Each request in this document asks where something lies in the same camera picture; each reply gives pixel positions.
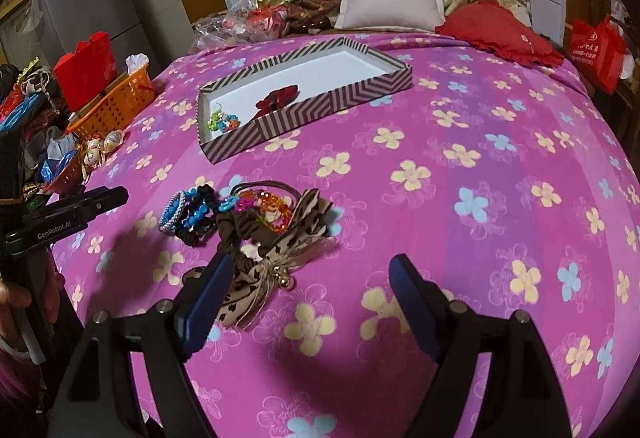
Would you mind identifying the black bead bracelet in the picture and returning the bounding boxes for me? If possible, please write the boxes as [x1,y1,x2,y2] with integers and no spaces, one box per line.
[179,183,222,247]

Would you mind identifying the black white rope bracelet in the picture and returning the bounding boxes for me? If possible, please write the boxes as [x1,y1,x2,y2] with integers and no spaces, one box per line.
[157,189,189,234]

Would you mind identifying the orange bead bracelet with charm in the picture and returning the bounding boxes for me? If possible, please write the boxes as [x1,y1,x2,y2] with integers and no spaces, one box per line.
[219,189,296,234]

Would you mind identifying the leopard print hair bow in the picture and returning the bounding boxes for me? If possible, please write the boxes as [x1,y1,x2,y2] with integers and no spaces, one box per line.
[214,187,342,330]

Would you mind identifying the brown fabric scrunchie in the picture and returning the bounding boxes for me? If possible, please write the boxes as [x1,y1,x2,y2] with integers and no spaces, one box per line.
[216,210,278,253]

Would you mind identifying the person's left hand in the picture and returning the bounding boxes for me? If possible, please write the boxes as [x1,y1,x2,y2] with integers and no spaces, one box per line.
[1,263,65,352]

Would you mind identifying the red small bowl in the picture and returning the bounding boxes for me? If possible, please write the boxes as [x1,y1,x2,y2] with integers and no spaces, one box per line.
[42,152,85,196]

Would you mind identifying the painted egg ornaments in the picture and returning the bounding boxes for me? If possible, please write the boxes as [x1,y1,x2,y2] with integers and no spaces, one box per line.
[82,130,125,169]

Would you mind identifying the red paper bag left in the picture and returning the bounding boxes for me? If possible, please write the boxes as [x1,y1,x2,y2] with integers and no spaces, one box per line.
[53,31,117,112]

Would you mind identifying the orange plastic basket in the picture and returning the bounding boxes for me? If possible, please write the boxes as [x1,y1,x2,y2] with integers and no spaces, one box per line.
[65,64,156,140]

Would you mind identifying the pink floral bedspread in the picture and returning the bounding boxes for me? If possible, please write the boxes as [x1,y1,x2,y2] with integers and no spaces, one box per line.
[53,34,639,437]

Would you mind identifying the grey refrigerator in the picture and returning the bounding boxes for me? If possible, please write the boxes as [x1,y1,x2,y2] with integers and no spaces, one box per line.
[35,0,160,77]

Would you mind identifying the red satin hair bow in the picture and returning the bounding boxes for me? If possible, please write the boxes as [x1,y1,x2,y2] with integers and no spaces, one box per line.
[255,84,299,118]

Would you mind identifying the striped white tray box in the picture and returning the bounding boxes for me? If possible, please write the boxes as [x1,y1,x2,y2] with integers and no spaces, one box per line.
[198,37,412,164]

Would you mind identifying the clear plastic bag pile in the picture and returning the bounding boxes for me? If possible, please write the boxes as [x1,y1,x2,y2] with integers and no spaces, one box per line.
[190,0,288,53]

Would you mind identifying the red shopping bag right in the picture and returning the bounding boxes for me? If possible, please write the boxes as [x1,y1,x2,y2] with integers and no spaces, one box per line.
[566,15,626,94]

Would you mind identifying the red ruffled cushion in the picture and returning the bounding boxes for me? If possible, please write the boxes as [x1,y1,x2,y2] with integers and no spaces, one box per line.
[435,0,564,68]

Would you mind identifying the brown elastic hair tie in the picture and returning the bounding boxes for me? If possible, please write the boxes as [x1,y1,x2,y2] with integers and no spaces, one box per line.
[228,179,303,209]

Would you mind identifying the colourful bead bracelet in tray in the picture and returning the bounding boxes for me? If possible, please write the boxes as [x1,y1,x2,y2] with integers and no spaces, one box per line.
[206,103,242,135]

